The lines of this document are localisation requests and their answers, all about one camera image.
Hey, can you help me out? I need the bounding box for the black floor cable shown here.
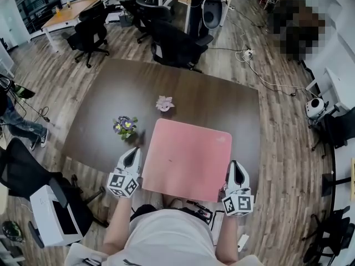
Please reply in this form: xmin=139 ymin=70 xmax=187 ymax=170
xmin=11 ymin=93 xmax=52 ymax=123

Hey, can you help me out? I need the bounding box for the white box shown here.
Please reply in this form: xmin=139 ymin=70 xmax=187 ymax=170
xmin=29 ymin=184 xmax=84 ymax=248

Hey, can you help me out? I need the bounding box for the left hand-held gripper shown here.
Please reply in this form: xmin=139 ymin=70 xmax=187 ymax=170
xmin=106 ymin=147 xmax=143 ymax=198

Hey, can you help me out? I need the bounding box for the green black helmet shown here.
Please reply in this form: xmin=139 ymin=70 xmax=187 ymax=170
xmin=2 ymin=220 xmax=24 ymax=243
xmin=13 ymin=84 xmax=36 ymax=99

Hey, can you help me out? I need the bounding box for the white capsule backpack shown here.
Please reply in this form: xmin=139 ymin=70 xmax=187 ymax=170
xmin=305 ymin=97 xmax=326 ymax=119

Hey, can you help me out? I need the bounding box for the black white-rimmed capsule backpack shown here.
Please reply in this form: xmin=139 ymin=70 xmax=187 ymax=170
xmin=201 ymin=0 xmax=225 ymax=29

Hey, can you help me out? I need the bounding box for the black waist-mounted device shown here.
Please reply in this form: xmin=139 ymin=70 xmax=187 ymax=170
xmin=185 ymin=199 xmax=214 ymax=224

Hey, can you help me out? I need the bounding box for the white floor cable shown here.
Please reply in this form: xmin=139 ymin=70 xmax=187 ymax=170
xmin=234 ymin=23 xmax=320 ymax=96

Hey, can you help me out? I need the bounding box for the person's left forearm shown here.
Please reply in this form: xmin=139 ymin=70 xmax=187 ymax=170
xmin=102 ymin=194 xmax=133 ymax=256

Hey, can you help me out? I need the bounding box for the light wooden desk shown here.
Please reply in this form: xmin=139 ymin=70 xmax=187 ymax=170
xmin=349 ymin=157 xmax=355 ymax=202

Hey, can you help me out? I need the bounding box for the pink square mat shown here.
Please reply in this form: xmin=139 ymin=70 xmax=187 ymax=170
xmin=141 ymin=117 xmax=233 ymax=203

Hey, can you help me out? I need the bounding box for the person's right forearm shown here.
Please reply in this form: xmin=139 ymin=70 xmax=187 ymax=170
xmin=215 ymin=214 xmax=239 ymax=264

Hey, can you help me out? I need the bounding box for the black office chair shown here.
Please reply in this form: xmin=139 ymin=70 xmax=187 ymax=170
xmin=310 ymin=112 xmax=355 ymax=159
xmin=135 ymin=0 xmax=174 ymax=44
xmin=61 ymin=7 xmax=110 ymax=69
xmin=302 ymin=206 xmax=355 ymax=266
xmin=0 ymin=137 xmax=108 ymax=228
xmin=149 ymin=19 xmax=214 ymax=73

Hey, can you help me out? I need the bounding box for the person's white shirt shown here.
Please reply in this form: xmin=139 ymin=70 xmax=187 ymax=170
xmin=65 ymin=208 xmax=264 ymax=266

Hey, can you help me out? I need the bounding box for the pink succulent ornament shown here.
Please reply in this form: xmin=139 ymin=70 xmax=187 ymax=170
xmin=155 ymin=95 xmax=175 ymax=112

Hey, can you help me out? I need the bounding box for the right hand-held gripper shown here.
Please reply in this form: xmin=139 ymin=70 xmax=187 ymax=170
xmin=221 ymin=161 xmax=255 ymax=217

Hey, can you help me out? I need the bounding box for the white desk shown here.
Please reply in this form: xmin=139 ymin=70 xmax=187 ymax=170
xmin=305 ymin=65 xmax=352 ymax=113

